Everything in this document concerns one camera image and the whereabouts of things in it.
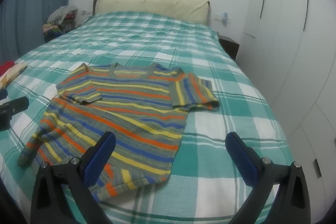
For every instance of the wall socket with blue plug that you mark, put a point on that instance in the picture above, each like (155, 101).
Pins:
(224, 18)

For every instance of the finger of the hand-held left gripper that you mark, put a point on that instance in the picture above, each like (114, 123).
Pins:
(15, 105)
(4, 122)

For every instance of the dark blue cloth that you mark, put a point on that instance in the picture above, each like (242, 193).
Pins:
(2, 95)

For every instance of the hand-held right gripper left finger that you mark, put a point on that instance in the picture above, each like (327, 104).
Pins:
(103, 154)

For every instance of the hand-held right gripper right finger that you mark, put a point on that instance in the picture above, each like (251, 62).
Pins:
(240, 154)

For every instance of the white wardrobe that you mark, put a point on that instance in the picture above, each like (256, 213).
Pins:
(294, 43)

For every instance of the pile of mixed clothes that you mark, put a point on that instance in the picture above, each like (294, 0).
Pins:
(61, 20)

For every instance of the blue curtain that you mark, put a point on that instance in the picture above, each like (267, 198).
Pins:
(34, 1)

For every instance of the green plaid bed sheet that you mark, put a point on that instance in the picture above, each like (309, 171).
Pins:
(231, 134)

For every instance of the red cloth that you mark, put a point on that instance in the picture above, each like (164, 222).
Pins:
(5, 66)

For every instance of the dark wooden nightstand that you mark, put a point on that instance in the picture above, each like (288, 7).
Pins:
(229, 45)

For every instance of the striped knitted sweater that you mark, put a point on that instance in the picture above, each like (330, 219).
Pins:
(123, 113)

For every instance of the cream padded headboard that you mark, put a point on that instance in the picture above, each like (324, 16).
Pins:
(155, 5)

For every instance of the beige patterned cloth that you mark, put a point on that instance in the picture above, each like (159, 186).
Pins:
(13, 74)

